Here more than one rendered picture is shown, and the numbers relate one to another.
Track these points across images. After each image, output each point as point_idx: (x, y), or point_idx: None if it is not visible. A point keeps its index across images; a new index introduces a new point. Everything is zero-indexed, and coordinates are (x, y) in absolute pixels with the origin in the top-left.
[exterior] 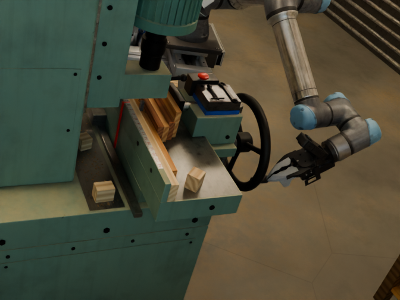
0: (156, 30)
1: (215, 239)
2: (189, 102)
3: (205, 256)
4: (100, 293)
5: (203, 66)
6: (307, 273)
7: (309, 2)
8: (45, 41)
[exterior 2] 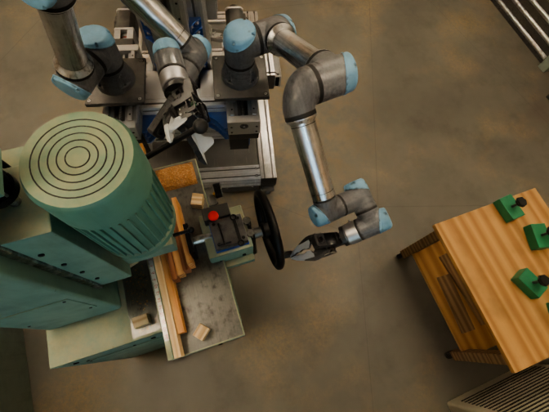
0: (126, 257)
1: (289, 204)
2: (204, 236)
3: (281, 221)
4: None
5: (253, 114)
6: None
7: (330, 96)
8: (13, 306)
